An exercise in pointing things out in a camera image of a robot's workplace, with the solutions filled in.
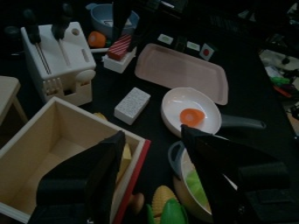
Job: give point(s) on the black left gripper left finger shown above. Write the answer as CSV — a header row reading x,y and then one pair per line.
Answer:
x,y
81,186

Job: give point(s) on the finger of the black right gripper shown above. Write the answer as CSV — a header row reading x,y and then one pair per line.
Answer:
x,y
136,39
120,17

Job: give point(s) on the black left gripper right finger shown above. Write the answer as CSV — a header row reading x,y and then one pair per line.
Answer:
x,y
240,180

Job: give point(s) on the red striped salmon slice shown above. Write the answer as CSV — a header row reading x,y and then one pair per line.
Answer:
x,y
119,47

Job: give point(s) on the speckled white rice block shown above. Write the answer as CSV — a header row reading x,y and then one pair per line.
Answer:
x,y
131,105

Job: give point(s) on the light blue toy pot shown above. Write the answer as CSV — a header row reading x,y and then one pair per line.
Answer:
x,y
101,17

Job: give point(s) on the sushi roll green centre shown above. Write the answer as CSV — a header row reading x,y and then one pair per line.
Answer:
x,y
192,46
164,39

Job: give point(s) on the orange toy fruit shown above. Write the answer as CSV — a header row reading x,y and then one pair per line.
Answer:
x,y
96,39

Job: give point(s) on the striped red white box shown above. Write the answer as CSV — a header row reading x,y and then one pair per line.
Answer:
x,y
119,64

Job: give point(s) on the green lettuce leaf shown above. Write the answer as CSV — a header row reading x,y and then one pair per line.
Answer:
x,y
196,186

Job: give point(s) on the yellow toy food piece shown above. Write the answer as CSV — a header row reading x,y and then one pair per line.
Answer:
x,y
125,159

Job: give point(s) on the beige toy egg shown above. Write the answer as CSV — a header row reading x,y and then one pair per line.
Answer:
x,y
136,203

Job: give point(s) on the pink plastic tray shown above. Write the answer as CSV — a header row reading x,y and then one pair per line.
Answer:
x,y
179,71

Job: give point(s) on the wooden box with red edge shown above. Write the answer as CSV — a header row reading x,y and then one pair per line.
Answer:
x,y
43,145

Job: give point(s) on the sushi roll red centre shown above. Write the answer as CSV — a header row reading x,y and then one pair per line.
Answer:
x,y
207,52

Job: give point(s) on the yellow toy corn cob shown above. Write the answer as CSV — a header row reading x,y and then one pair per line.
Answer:
x,y
163,198

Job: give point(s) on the white wooden knife block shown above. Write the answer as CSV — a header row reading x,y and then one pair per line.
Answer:
x,y
57,67

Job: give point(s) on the orange carrot slice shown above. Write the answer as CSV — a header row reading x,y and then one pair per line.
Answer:
x,y
191,117

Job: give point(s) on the red background object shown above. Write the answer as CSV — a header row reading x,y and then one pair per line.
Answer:
x,y
281,92

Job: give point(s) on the green background object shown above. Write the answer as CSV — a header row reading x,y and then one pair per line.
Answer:
x,y
280,80

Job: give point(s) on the light wooden stool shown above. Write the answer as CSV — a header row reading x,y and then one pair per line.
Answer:
x,y
6,90

